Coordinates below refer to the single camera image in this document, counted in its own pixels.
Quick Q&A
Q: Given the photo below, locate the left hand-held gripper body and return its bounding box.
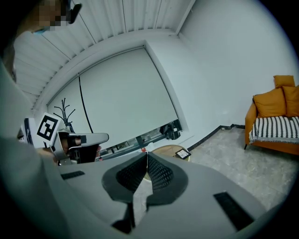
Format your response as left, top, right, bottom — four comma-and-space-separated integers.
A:
36, 112, 81, 165

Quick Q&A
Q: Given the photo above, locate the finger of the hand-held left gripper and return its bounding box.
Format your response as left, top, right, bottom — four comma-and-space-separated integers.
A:
79, 133, 109, 163

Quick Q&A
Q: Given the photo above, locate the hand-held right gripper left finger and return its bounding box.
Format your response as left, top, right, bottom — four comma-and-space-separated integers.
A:
58, 152, 148, 239

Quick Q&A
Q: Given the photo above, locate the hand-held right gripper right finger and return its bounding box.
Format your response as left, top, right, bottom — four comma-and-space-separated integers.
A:
137, 152, 267, 239

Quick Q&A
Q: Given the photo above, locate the black framed branch picture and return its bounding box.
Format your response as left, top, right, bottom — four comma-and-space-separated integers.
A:
175, 149, 192, 161

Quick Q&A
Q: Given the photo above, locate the person's left forearm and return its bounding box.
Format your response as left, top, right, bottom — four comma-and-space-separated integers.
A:
37, 146, 58, 164

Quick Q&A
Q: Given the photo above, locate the black coat stand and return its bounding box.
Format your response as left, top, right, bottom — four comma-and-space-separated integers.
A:
53, 98, 77, 134

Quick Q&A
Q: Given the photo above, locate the white roller blind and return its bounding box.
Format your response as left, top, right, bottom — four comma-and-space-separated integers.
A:
46, 46, 180, 150

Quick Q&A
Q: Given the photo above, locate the black machine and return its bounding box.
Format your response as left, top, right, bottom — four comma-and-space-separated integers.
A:
163, 120, 183, 141

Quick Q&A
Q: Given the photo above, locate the black white striped blanket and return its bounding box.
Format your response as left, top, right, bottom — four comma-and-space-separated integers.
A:
249, 116, 299, 143

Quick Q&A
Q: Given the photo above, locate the blue face mask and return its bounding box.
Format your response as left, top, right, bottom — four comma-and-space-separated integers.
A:
31, 27, 51, 36

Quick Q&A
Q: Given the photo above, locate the orange sofa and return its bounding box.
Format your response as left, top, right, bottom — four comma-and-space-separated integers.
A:
244, 74, 299, 156

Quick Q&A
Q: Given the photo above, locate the person's head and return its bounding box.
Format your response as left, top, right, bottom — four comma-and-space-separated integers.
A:
3, 0, 71, 82

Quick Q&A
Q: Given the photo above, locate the orange throw cushion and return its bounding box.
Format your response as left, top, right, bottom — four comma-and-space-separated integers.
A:
273, 75, 295, 89

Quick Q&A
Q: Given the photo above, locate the black hanging cord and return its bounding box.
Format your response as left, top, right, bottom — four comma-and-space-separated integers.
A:
78, 75, 94, 134

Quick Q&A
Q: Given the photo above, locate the black head camera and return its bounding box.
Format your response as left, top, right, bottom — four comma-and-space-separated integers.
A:
68, 2, 83, 24

